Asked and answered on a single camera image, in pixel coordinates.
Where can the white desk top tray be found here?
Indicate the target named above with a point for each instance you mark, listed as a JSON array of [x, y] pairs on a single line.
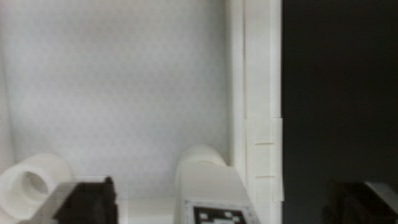
[[115, 96]]

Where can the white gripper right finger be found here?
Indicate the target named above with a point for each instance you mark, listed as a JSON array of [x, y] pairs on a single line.
[[360, 203]]

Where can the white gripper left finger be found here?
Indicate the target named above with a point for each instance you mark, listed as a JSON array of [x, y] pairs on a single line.
[[80, 204]]

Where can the white front barrier wall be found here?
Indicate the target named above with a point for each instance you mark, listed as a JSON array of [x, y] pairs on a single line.
[[263, 121]]

